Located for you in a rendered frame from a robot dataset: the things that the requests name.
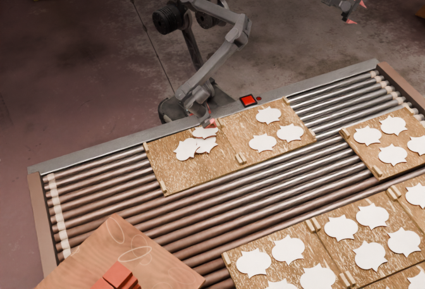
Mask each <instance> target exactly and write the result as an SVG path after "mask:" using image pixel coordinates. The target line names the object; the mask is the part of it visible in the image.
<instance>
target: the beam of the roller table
mask: <svg viewBox="0 0 425 289"><path fill-rule="evenodd" d="M378 63H380V62H379V61H378V60H377V59H376V58H373V59H369V60H367V61H363V62H360V63H357V64H354V65H350V66H347V67H344V68H341V69H338V70H335V71H331V72H328V73H325V74H322V75H318V76H316V77H312V78H309V79H306V80H303V81H300V82H296V83H293V84H290V85H286V86H284V87H280V88H278V89H274V90H270V91H268V92H264V93H261V94H258V95H254V98H255V99H256V97H261V98H262V99H261V100H260V101H258V100H256V101H257V104H256V105H253V106H250V107H247V108H244V106H243V104H242V103H241V101H236V102H232V103H229V104H226V105H224V106H220V107H217V108H214V109H210V111H211V113H210V116H211V117H210V118H209V119H207V120H205V122H207V121H208V120H209V121H210V120H211V119H213V118H214V119H217V118H220V119H221V118H225V117H227V116H230V115H233V114H236V113H239V112H242V111H245V110H248V109H251V108H254V107H257V106H260V105H263V104H266V103H269V102H272V101H275V100H278V99H281V98H282V97H283V96H285V97H286V98H290V97H293V96H296V95H300V94H303V93H306V92H309V91H312V90H316V89H319V88H321V87H325V86H327V85H331V84H334V83H337V82H341V81H343V80H346V79H349V78H353V77H356V76H359V75H362V74H365V73H367V72H369V71H374V70H375V69H376V65H377V64H378ZM197 126H201V124H200V123H199V121H198V119H197V117H196V115H191V116H187V117H185V118H182V119H179V120H175V121H172V122H169V123H165V124H163V125H159V126H155V127H153V128H150V129H146V130H143V131H141V132H137V133H133V134H131V135H127V136H124V137H121V138H117V139H114V140H111V141H109V142H105V143H102V144H99V145H95V146H92V147H89V148H86V149H82V150H80V151H76V152H72V153H70V154H67V155H64V156H60V157H57V158H54V159H50V160H48V161H44V162H42V163H38V164H35V165H32V166H28V167H27V171H28V175H29V174H31V173H35V172H37V171H39V173H40V175H41V177H43V176H47V175H48V174H51V173H57V172H59V171H63V170H66V169H69V168H72V167H75V166H78V165H81V164H85V163H88V162H91V161H94V160H97V159H100V158H103V157H106V156H110V155H112V154H116V153H119V152H122V151H125V150H128V149H132V148H134V147H138V146H140V145H143V143H144V142H146V143H149V142H153V141H155V140H159V139H161V138H165V137H168V136H170V135H174V134H176V133H180V132H183V131H185V130H189V129H191V128H195V127H197Z"/></svg>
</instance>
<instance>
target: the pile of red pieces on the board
mask: <svg viewBox="0 0 425 289"><path fill-rule="evenodd" d="M102 277H103V279H102V278H99V280H98V281H97V282H96V283H95V284H94V285H93V286H92V287H91V288H90V289H141V286H140V285H139V284H138V282H139V281H138V279H137V278H136V277H134V275H133V274H132V272H131V271H130V270H129V269H128V268H126V267H125V266H124V265H122V264H121V263H120V262H118V261H116V262H115V263H114V264H113V265H112V266H111V267H110V268H109V269H108V271H107V272H106V273H105V274H104V275H103V276H102Z"/></svg>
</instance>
